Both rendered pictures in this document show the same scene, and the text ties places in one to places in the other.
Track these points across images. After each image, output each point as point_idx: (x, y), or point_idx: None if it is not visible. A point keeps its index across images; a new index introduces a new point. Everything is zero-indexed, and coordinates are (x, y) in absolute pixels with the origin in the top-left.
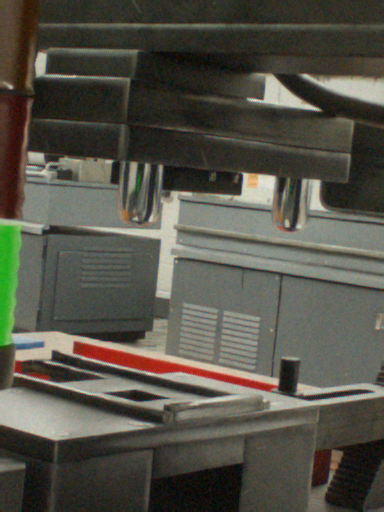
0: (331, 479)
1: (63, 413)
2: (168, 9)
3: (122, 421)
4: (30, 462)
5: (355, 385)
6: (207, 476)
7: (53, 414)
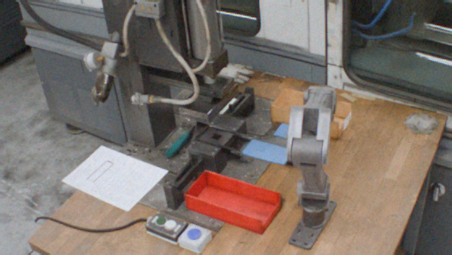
0: (186, 212)
1: (223, 123)
2: None
3: (214, 123)
4: None
5: (179, 183)
6: None
7: (223, 122)
